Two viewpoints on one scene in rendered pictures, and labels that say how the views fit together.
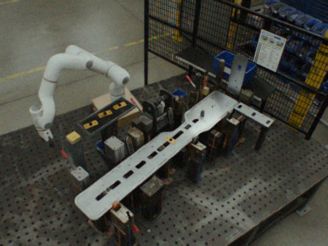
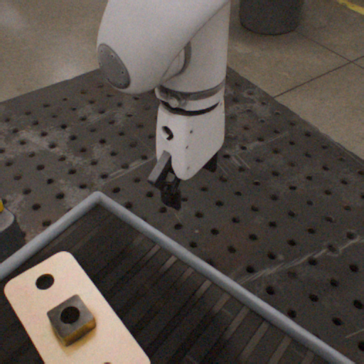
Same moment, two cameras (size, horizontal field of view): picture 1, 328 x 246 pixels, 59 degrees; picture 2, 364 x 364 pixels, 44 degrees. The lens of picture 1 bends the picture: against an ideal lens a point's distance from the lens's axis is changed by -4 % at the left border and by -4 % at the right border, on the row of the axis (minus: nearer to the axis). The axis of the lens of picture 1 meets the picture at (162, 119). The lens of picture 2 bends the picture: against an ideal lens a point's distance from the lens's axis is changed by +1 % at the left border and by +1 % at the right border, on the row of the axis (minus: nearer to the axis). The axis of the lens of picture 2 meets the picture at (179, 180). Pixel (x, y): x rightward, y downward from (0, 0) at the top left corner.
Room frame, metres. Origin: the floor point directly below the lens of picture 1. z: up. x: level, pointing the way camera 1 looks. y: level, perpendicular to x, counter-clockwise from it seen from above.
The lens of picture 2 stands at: (1.33, 0.33, 1.37)
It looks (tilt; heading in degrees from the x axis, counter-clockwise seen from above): 46 degrees down; 89
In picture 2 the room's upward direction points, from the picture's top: straight up
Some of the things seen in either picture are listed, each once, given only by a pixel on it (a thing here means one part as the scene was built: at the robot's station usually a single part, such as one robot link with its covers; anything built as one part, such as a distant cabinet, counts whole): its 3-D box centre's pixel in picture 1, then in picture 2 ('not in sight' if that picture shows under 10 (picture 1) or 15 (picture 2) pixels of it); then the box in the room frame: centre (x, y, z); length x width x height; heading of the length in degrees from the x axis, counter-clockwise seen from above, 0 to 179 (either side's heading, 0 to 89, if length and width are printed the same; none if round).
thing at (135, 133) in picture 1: (136, 152); not in sight; (1.32, 0.16, 0.89); 0.13 x 0.11 x 0.38; 50
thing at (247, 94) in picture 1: (242, 110); not in sight; (1.82, -0.64, 0.88); 0.08 x 0.08 x 0.36; 50
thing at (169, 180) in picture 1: (161, 162); not in sight; (1.27, -0.01, 0.84); 0.17 x 0.06 x 0.29; 50
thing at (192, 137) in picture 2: (44, 131); (189, 124); (1.35, 0.78, 1.00); 0.10 x 0.07 x 0.11; 53
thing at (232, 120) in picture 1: (228, 137); not in sight; (1.52, -0.48, 0.87); 0.12 x 0.09 x 0.35; 50
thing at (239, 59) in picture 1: (236, 74); not in sight; (1.89, -0.54, 1.17); 0.12 x 0.01 x 0.34; 50
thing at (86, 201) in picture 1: (169, 143); not in sight; (1.32, -0.05, 1.00); 1.38 x 0.22 x 0.02; 140
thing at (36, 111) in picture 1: (38, 116); (187, 19); (1.35, 0.78, 1.15); 0.09 x 0.08 x 0.13; 47
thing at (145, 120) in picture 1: (145, 139); not in sight; (1.44, 0.11, 0.89); 0.13 x 0.11 x 0.38; 50
